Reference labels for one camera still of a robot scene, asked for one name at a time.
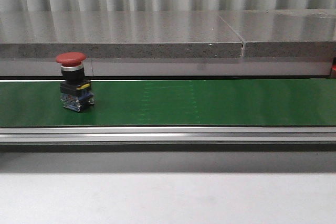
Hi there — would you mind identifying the grey speckled stone slab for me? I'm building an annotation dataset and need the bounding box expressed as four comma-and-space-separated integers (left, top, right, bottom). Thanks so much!
1, 11, 242, 59

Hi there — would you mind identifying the green conveyor belt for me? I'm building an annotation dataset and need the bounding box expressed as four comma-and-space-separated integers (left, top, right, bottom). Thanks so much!
1, 78, 335, 127

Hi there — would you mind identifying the aluminium conveyor frame rail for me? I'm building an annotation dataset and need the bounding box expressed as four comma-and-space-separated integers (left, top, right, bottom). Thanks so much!
1, 126, 335, 145

